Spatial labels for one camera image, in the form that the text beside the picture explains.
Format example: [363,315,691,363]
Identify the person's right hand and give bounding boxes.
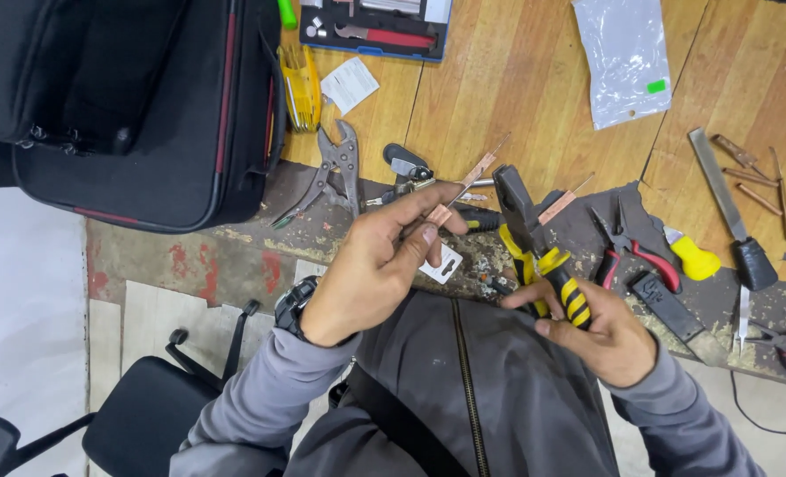
[500,280,659,389]

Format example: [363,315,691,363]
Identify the person's left hand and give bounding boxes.
[300,182,470,348]

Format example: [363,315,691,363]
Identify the yellow black handled pliers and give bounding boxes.
[491,164,594,331]

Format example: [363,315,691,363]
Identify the copper strip with needle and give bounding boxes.
[425,132,513,229]
[537,173,596,227]

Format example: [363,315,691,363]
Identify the black wristwatch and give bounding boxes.
[273,275,322,344]

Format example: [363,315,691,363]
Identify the white hang tag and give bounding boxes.
[418,242,465,286]

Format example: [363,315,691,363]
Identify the worn black rubber mat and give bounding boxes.
[209,159,786,393]

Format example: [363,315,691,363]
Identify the bunch of keys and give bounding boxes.
[365,166,436,208]

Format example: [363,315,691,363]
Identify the person's dark zip jacket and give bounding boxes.
[285,288,622,477]

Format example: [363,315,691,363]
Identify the steel locking pliers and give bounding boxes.
[270,118,362,230]

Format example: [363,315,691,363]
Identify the black key fob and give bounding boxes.
[382,143,431,178]

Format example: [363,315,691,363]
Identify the thin steel blade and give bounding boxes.
[736,285,753,356]

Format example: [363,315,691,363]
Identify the white paper card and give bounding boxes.
[319,56,381,117]

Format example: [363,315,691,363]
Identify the yellow tool holder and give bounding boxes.
[276,44,323,134]

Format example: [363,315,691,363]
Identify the copper rod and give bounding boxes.
[722,166,781,189]
[736,183,784,217]

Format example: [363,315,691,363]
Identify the thin brass rod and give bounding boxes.
[768,146,786,242]

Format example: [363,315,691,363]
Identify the brown perforated metal piece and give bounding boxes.
[710,133,773,181]

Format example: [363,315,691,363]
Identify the black office chair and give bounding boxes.
[0,299,262,477]

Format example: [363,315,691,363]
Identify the blue tool case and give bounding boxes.
[298,0,454,64]

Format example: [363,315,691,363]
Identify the clear plastic bag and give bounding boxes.
[570,0,674,132]

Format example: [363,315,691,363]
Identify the black tool bag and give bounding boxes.
[0,0,289,234]

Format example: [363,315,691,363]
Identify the black handled knife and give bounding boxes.
[627,269,729,369]

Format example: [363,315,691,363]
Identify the red handled pliers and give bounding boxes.
[588,195,684,296]

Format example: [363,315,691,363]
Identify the yellow handled tool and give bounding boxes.
[650,215,723,282]

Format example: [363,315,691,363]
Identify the black yellow screwdriver handle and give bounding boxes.
[456,206,504,233]

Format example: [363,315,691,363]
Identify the black shoulder strap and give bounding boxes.
[328,363,475,477]

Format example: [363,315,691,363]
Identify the black cable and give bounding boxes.
[729,370,786,437]

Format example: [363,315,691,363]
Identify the flat file with black handle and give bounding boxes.
[687,126,780,293]

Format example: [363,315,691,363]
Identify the red handled tool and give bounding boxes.
[334,23,437,50]

